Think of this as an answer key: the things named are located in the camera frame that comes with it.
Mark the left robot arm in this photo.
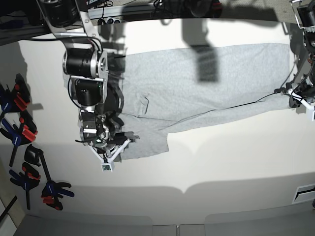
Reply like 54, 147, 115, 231
275, 0, 315, 111

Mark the blue red clamp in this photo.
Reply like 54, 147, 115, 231
0, 74, 30, 120
0, 110, 38, 167

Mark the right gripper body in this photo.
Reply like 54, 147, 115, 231
76, 110, 140, 157

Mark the black power strip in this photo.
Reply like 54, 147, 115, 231
97, 17, 122, 26

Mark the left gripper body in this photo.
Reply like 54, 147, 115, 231
274, 73, 315, 108

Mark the grey T-shirt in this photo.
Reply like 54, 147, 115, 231
114, 43, 290, 160

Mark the long black bar clamp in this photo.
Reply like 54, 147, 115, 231
24, 144, 75, 211

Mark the lower left blue clamp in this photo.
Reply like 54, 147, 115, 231
9, 162, 41, 210

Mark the black strip at edge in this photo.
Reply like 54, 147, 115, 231
0, 196, 17, 220

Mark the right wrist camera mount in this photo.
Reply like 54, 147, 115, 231
89, 139, 131, 172

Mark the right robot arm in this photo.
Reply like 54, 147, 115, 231
37, 0, 138, 161

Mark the top blue red clamp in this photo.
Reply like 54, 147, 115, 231
0, 74, 30, 120

